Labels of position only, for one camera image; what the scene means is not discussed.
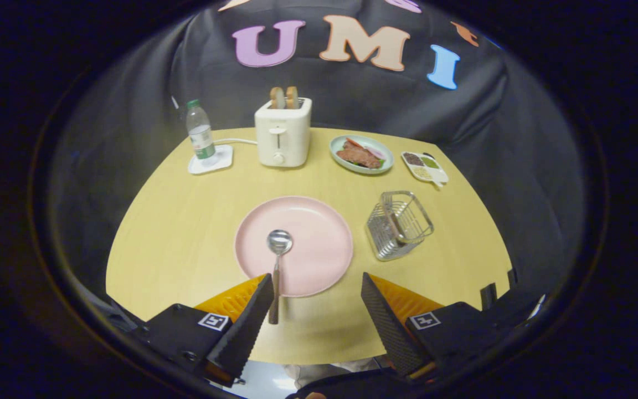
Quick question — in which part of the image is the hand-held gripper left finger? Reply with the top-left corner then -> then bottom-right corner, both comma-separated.
131,273 -> 275,387

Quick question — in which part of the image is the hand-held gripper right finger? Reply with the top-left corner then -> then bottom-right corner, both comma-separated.
361,272 -> 497,380

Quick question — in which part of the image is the spoon with wooden handle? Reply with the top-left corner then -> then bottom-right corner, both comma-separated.
267,229 -> 294,325

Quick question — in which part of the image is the pink plate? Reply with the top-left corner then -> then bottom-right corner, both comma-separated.
234,196 -> 354,298

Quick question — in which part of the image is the white divided condiment dish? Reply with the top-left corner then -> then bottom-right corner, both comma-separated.
400,151 -> 449,187

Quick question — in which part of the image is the pale green plate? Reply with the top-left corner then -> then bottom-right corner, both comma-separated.
329,135 -> 395,175

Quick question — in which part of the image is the white square coaster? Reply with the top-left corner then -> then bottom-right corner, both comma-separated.
188,145 -> 234,176

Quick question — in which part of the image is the brown meat slice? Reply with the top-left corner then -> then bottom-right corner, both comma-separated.
336,145 -> 382,169

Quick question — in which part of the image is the white toaster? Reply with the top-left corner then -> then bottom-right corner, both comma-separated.
254,98 -> 313,168

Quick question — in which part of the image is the clear water bottle green cap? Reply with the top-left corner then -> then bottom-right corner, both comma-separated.
186,99 -> 216,161

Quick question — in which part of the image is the metal wire cutlery basket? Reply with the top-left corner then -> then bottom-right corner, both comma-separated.
366,191 -> 435,262

